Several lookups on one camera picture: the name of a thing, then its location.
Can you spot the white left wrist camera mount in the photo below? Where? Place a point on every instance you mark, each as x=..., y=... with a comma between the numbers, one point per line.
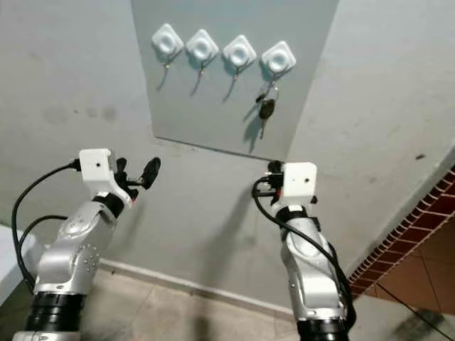
x=96, y=167

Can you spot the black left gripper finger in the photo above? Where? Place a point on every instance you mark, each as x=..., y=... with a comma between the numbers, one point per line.
x=121, y=166
x=151, y=172

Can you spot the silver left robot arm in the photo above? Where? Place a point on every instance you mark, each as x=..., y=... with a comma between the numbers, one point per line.
x=75, y=241

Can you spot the grey wall board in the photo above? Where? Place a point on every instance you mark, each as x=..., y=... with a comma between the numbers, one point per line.
x=206, y=106

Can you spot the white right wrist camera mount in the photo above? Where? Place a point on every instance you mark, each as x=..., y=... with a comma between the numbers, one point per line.
x=300, y=182

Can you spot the white square wall hook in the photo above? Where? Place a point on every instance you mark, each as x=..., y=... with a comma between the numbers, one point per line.
x=202, y=46
x=167, y=40
x=239, y=52
x=278, y=57

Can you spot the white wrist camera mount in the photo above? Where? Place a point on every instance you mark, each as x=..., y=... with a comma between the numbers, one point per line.
x=96, y=167
x=300, y=182

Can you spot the white baseboard strip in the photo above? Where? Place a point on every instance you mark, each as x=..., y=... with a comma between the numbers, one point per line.
x=199, y=286

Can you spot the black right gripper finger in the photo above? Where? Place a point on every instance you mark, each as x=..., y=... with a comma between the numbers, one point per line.
x=274, y=167

